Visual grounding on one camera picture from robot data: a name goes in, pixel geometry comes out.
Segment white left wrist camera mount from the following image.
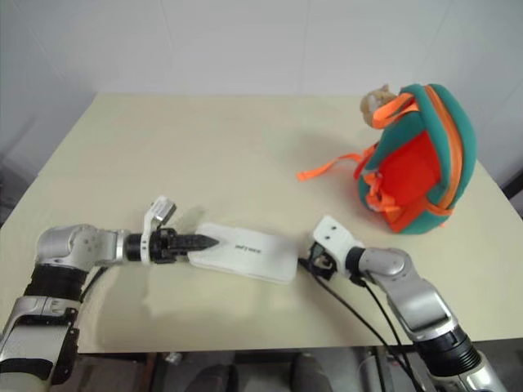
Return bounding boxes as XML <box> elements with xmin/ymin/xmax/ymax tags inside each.
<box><xmin>140</xmin><ymin>195</ymin><xmax>178</xmax><ymax>266</ymax></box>

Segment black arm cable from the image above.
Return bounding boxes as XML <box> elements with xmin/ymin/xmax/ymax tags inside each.
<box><xmin>78</xmin><ymin>265</ymin><xmax>110</xmax><ymax>304</ymax></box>
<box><xmin>354</xmin><ymin>276</ymin><xmax>418</xmax><ymax>392</ymax></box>
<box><xmin>300</xmin><ymin>263</ymin><xmax>414</xmax><ymax>392</ymax></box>

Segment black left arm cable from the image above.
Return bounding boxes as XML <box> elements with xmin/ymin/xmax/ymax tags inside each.
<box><xmin>78</xmin><ymin>265</ymin><xmax>110</xmax><ymax>304</ymax></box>

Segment orange and teal backpack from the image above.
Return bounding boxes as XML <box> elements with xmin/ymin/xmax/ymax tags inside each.
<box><xmin>296</xmin><ymin>82</ymin><xmax>479</xmax><ymax>236</ymax></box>

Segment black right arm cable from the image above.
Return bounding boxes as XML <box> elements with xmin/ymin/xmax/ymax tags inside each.
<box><xmin>354</xmin><ymin>276</ymin><xmax>418</xmax><ymax>392</ymax></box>
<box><xmin>300</xmin><ymin>263</ymin><xmax>414</xmax><ymax>392</ymax></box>

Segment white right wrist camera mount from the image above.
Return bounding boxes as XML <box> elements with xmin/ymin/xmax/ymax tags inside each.
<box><xmin>311</xmin><ymin>216</ymin><xmax>366</xmax><ymax>279</ymax></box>

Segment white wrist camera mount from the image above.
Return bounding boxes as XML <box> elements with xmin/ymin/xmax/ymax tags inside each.
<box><xmin>311</xmin><ymin>216</ymin><xmax>366</xmax><ymax>279</ymax></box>
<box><xmin>140</xmin><ymin>195</ymin><xmax>178</xmax><ymax>266</ymax></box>

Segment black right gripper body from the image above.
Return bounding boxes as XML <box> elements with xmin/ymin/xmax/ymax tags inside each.
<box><xmin>306</xmin><ymin>241</ymin><xmax>339</xmax><ymax>282</ymax></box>

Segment white box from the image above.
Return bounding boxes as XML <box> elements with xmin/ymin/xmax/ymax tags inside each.
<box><xmin>187</xmin><ymin>221</ymin><xmax>299</xmax><ymax>286</ymax></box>

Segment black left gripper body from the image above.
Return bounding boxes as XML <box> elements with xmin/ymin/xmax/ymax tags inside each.
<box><xmin>148</xmin><ymin>227</ymin><xmax>190</xmax><ymax>265</ymax></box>

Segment beige plush toy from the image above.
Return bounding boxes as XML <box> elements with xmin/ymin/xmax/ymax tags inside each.
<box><xmin>359</xmin><ymin>82</ymin><xmax>398</xmax><ymax>128</ymax></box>

